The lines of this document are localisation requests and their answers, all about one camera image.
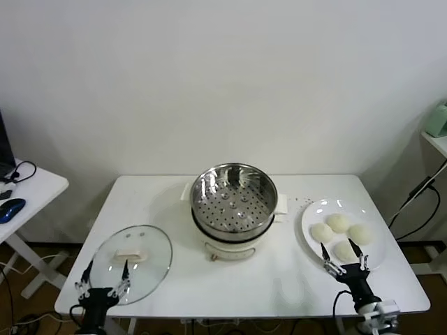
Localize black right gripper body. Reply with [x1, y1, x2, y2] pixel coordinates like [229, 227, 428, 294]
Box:
[337, 264, 381, 315]

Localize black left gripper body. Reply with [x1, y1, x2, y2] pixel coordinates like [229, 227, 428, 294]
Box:
[78, 286, 117, 335]

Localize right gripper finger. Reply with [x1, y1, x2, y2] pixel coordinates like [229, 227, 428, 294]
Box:
[347, 238, 372, 273]
[320, 242, 345, 278]

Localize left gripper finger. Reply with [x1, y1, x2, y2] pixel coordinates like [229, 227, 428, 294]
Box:
[108, 258, 132, 299]
[75, 260, 94, 299]

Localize white steamed baozi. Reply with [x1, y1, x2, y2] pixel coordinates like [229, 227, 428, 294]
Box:
[334, 239, 360, 262]
[310, 223, 335, 244]
[326, 213, 351, 234]
[347, 224, 375, 246]

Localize stainless steel steamer basket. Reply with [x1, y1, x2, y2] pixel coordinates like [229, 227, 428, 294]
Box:
[180, 162, 290, 234]

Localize glass pot lid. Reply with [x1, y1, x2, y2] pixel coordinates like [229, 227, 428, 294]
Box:
[88, 225, 174, 306]

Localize white oval plate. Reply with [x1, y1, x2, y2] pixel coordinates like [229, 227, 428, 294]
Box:
[300, 198, 388, 273]

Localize white electric cooking pot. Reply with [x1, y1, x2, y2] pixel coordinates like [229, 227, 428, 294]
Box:
[191, 208, 289, 262]

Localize blue computer mouse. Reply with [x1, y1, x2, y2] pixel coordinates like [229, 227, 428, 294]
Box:
[0, 198, 27, 225]

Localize white side desk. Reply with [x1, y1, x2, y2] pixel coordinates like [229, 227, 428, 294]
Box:
[0, 166, 70, 299]

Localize pale green box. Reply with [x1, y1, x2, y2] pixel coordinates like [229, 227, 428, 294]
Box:
[426, 100, 447, 138]

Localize black laptop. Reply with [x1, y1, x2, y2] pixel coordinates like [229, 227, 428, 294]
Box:
[0, 107, 17, 176]

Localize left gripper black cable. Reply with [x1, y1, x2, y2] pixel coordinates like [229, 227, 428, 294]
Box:
[68, 304, 85, 329]

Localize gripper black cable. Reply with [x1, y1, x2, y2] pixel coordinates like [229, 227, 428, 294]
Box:
[333, 290, 354, 335]
[68, 304, 85, 329]

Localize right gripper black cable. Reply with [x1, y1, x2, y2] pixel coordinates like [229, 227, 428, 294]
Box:
[333, 290, 354, 335]

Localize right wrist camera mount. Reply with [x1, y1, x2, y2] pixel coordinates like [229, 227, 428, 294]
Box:
[379, 299, 401, 321]

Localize white floor cable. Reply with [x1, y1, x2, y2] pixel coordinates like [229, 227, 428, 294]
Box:
[0, 253, 59, 278]

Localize black floor cable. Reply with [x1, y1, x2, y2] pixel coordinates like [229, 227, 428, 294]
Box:
[0, 268, 17, 335]

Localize black looped desk cable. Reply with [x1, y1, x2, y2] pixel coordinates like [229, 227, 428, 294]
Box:
[2, 160, 38, 185]

